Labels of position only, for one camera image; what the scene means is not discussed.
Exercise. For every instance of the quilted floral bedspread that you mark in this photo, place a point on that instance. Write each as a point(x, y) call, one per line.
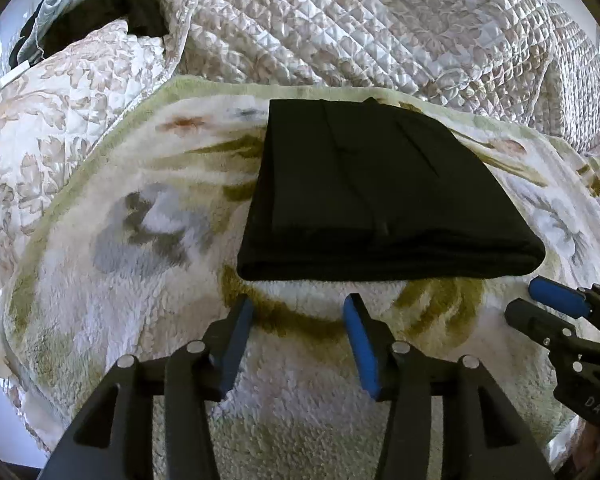
point(355, 25)

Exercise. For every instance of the black pants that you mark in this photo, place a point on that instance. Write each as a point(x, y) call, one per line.
point(360, 200)

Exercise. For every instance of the floral fleece blanket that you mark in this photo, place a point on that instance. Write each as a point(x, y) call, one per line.
point(155, 285)

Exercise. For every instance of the sheer pale cloth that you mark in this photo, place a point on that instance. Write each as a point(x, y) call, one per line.
point(55, 5)

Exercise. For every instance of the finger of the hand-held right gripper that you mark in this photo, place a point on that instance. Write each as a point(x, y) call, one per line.
point(540, 327)
point(557, 296)

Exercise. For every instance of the dark cloth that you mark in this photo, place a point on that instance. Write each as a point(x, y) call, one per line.
point(110, 15)

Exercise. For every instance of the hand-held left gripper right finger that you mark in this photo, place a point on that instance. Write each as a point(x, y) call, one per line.
point(361, 347)

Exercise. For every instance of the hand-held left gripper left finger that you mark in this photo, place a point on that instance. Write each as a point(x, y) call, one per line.
point(237, 332)

